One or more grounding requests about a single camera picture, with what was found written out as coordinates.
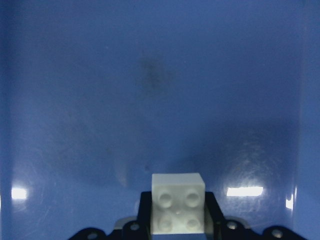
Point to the white square building block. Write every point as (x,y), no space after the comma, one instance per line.
(178,204)

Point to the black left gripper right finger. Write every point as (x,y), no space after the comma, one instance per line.
(213,217)

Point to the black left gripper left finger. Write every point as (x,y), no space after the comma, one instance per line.
(144,215)

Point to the blue plastic tray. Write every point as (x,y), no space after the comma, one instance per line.
(97,95)

